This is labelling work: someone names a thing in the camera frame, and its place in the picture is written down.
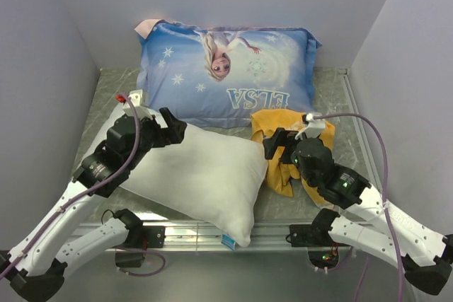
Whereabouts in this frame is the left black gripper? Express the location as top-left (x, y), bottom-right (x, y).
top-left (126, 106), bottom-right (187, 170)

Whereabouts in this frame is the yellow Mickey Mouse pillowcase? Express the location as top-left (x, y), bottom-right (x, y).
top-left (251, 109), bottom-right (333, 209)

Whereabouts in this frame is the white pillow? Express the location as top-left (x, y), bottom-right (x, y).
top-left (103, 124), bottom-right (268, 248)

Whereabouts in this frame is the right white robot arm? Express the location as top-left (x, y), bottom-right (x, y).
top-left (263, 128), bottom-right (452, 296)

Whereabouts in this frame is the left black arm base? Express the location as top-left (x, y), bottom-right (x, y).
top-left (114, 226), bottom-right (166, 277)

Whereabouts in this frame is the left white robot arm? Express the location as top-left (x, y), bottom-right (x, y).
top-left (1, 108), bottom-right (187, 301)

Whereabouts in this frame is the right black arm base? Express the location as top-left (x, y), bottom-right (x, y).
top-left (285, 224), bottom-right (339, 271)

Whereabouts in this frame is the blue Elsa pillow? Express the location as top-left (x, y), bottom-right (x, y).
top-left (137, 20), bottom-right (320, 128)

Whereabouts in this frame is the blue white pillow tag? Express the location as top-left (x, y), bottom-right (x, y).
top-left (221, 234), bottom-right (236, 251)

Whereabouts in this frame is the pink cloth corner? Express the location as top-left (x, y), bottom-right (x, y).
top-left (134, 19), bottom-right (162, 39)

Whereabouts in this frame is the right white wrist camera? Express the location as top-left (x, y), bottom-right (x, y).
top-left (295, 112), bottom-right (326, 140)

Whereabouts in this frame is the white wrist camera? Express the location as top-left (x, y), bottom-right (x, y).
top-left (115, 90), bottom-right (152, 119)
top-left (295, 112), bottom-right (326, 140)

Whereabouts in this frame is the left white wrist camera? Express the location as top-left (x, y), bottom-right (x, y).
top-left (115, 90), bottom-right (152, 119)

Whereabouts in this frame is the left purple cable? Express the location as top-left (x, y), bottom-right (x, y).
top-left (0, 95), bottom-right (167, 278)

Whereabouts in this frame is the purple cable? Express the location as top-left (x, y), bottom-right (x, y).
top-left (314, 112), bottom-right (406, 302)
top-left (0, 95), bottom-right (167, 278)

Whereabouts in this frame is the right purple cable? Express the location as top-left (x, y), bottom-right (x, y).
top-left (314, 112), bottom-right (406, 302)

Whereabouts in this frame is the aluminium front rail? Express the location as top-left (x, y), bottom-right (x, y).
top-left (70, 220), bottom-right (319, 252)

